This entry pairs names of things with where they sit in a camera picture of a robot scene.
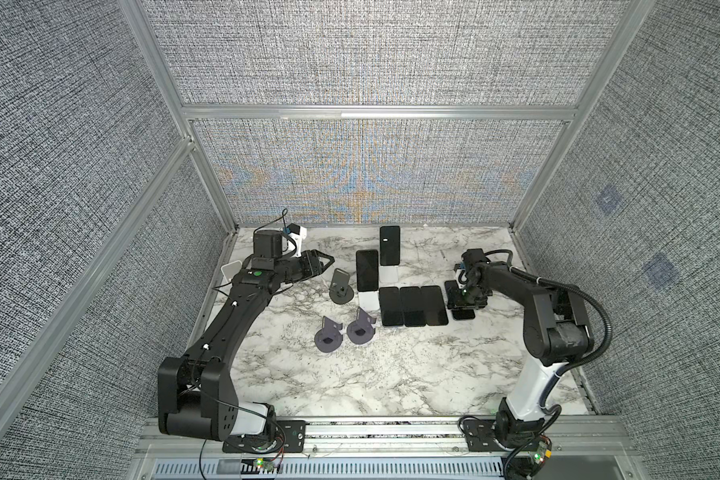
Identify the white stand centre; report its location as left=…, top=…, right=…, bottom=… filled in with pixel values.
left=358, top=291, right=380, bottom=312

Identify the black phone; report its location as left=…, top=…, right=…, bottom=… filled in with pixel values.
left=378, top=287, right=404, bottom=327
left=444, top=280, right=476, bottom=321
left=420, top=285, right=449, bottom=326
left=379, top=226, right=401, bottom=266
left=355, top=249, right=379, bottom=292
left=400, top=286, right=426, bottom=327

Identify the dark round stand centre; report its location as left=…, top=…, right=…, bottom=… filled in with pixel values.
left=329, top=268, right=354, bottom=305

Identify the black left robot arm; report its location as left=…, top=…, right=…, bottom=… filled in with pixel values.
left=157, top=223, right=335, bottom=452

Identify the white stand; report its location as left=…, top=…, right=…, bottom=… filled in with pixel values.
left=379, top=265, right=400, bottom=287
left=358, top=291, right=380, bottom=312
left=220, top=260, right=243, bottom=281

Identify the black phone back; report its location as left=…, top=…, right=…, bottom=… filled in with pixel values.
left=379, top=226, right=401, bottom=266

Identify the white stand back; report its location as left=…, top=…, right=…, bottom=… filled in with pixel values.
left=379, top=265, right=400, bottom=287

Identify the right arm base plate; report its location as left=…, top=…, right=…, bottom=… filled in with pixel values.
left=457, top=416, right=503, bottom=453

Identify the white stand far left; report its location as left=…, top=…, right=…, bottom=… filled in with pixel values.
left=220, top=260, right=243, bottom=281

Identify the grey round stand right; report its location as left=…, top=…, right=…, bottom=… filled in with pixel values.
left=346, top=307, right=376, bottom=345

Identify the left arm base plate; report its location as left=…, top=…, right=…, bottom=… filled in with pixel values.
left=222, top=420, right=309, bottom=456

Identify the grey round stand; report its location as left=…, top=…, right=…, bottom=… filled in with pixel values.
left=346, top=307, right=376, bottom=345
left=314, top=316, right=343, bottom=354

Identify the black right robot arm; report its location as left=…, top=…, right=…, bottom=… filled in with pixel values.
left=446, top=248, right=594, bottom=449

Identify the grey round stand left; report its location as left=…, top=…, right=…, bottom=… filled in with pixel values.
left=314, top=316, right=343, bottom=354

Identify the aluminium front rail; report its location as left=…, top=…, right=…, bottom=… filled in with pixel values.
left=126, top=415, right=649, bottom=479

